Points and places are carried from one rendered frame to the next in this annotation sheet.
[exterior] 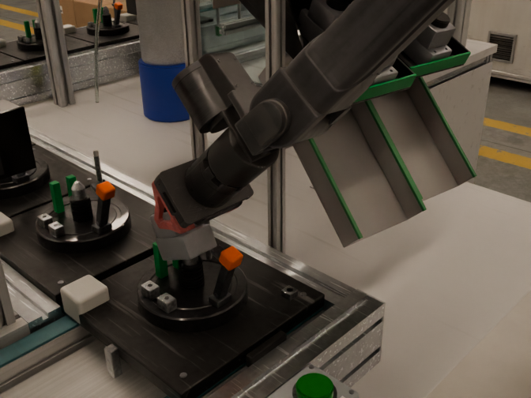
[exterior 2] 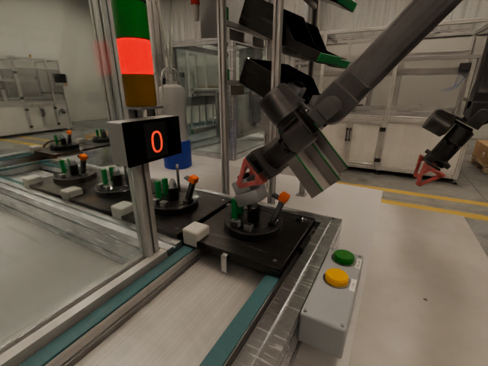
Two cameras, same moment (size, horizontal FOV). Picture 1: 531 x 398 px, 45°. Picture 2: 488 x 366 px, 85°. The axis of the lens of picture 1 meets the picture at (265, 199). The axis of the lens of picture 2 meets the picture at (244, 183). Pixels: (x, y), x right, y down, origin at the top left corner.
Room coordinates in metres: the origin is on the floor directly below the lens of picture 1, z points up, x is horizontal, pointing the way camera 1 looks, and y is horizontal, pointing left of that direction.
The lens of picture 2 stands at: (0.11, 0.26, 1.29)
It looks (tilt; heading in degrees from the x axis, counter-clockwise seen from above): 20 degrees down; 345
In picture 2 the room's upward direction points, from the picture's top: straight up
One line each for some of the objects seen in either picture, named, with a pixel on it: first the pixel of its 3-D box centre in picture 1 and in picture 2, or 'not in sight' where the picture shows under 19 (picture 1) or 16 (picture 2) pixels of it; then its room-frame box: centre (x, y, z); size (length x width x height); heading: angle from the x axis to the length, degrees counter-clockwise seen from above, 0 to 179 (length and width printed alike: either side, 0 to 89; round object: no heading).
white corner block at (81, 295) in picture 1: (85, 299); (196, 234); (0.66, 0.23, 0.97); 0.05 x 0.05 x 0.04; 46
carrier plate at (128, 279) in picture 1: (193, 302); (253, 229); (0.66, 0.09, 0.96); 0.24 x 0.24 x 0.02; 46
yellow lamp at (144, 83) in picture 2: not in sight; (139, 90); (0.61, 0.31, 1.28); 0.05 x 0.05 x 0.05
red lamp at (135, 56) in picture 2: not in sight; (135, 57); (0.61, 0.31, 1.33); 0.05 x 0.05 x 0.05
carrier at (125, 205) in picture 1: (80, 204); (173, 191); (0.84, 0.28, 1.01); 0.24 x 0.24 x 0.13; 46
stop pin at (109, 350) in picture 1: (113, 361); (225, 262); (0.57, 0.18, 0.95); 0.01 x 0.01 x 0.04; 46
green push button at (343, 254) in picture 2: (314, 392); (343, 258); (0.50, -0.05, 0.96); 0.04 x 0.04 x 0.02
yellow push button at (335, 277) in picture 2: not in sight; (336, 279); (0.45, 0.00, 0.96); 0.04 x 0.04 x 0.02
